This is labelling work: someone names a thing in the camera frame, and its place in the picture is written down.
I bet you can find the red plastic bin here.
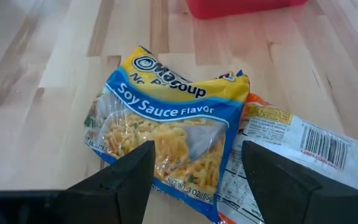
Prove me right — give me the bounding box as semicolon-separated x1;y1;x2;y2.
186;0;309;20

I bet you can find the blue Maruchan noodle packet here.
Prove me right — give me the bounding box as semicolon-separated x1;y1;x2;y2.
84;45;250;223

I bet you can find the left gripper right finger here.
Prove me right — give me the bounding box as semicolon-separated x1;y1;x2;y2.
241;140;358;224

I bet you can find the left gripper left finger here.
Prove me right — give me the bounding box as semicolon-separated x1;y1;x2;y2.
0;139;157;224

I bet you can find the orange Maruchan noodle packet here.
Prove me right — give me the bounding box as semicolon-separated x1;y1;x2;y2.
214;92;358;224

